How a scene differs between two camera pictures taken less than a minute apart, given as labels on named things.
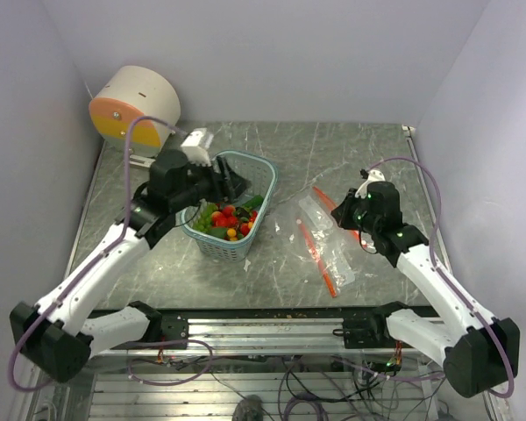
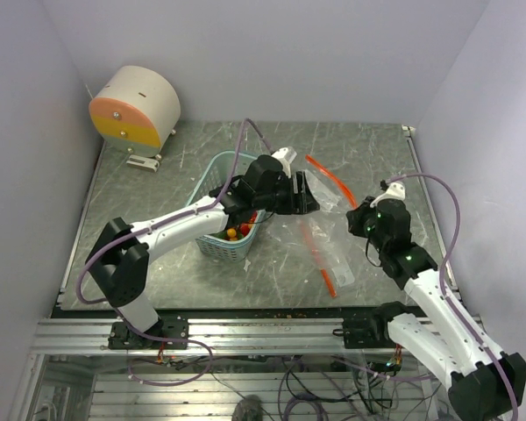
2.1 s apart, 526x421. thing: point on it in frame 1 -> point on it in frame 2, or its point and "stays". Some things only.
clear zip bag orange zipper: (332, 247) -> (323, 169)
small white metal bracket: (140, 160) stays
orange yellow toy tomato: (231, 233) stays
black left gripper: (228, 184) -> (302, 203)
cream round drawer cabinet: (130, 92) stays
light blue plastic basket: (260, 169) stays
